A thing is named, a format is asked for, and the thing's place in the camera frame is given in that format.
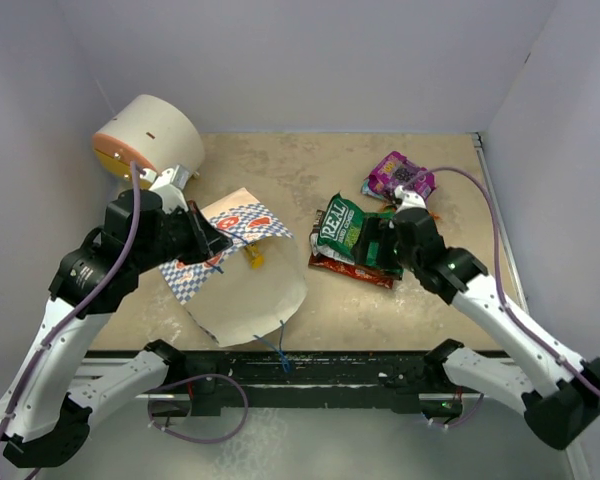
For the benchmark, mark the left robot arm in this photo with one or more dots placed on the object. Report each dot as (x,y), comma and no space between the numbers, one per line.
(43,420)

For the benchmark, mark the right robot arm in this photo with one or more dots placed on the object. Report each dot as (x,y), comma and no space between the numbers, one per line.
(555,389)

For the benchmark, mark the yellow snack packet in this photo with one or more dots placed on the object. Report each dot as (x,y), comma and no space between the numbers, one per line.
(254,255)

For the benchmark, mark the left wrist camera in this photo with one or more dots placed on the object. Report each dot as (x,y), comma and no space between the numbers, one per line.
(169,185)

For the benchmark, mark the orange snack packet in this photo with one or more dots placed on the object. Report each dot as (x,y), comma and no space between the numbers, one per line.
(393,208)

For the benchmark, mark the dark brown snack packet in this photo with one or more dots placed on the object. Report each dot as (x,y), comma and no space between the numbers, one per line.
(314,234)

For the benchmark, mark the red chips bag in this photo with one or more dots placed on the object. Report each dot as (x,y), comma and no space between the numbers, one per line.
(351,271)

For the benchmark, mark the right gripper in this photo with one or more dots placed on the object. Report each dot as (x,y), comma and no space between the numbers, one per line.
(377,229)

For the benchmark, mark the green Real chips bag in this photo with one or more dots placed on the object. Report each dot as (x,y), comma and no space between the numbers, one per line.
(340,230)

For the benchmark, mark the teal snack packet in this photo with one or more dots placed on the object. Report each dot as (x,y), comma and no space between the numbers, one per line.
(366,190)

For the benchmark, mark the white cylindrical container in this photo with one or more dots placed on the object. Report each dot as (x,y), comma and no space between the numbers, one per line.
(152,133)

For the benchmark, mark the checkered paper bag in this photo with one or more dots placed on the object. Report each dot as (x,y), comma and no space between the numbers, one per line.
(229,301)

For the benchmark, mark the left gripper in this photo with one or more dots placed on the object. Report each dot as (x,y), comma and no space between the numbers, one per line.
(207,240)

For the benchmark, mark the purple snack packet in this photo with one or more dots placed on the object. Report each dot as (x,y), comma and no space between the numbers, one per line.
(395,169)

